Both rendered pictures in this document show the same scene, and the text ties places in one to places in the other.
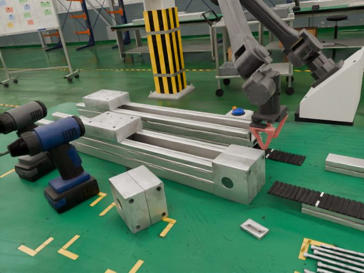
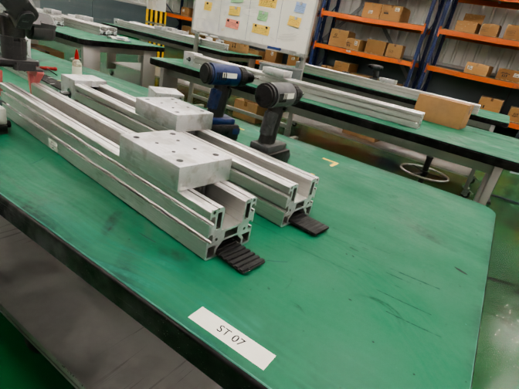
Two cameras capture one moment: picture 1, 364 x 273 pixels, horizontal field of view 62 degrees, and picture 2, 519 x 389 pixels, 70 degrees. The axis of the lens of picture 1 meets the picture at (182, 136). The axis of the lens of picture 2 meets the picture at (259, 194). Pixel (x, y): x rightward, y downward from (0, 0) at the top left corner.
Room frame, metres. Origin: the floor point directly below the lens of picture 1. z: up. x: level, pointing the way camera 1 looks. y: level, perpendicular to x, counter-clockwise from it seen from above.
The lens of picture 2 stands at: (1.81, 0.40, 1.10)
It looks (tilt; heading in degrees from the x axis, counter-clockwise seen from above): 23 degrees down; 176
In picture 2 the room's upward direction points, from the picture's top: 11 degrees clockwise
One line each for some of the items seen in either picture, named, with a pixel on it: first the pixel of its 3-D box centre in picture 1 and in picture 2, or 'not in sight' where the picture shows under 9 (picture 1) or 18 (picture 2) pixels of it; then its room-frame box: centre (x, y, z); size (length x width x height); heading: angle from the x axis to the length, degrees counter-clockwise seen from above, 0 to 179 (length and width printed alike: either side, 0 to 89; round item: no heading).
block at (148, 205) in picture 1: (143, 195); (161, 104); (0.59, 0.11, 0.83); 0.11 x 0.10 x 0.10; 119
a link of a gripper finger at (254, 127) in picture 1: (265, 132); (25, 79); (0.75, -0.23, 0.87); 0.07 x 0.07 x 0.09; 51
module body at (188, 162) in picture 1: (116, 143); (171, 137); (0.91, 0.22, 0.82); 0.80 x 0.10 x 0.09; 50
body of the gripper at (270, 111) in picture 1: (268, 104); (13, 51); (0.77, -0.25, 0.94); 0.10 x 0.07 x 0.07; 141
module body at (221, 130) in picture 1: (154, 121); (98, 145); (1.06, 0.09, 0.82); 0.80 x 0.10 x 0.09; 50
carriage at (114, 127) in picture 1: (113, 129); (173, 118); (0.91, 0.22, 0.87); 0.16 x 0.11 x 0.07; 50
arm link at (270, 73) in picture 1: (268, 83); (14, 26); (0.77, -0.24, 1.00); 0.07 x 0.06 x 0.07; 147
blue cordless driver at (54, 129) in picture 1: (51, 168); (228, 103); (0.67, 0.33, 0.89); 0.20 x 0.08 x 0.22; 129
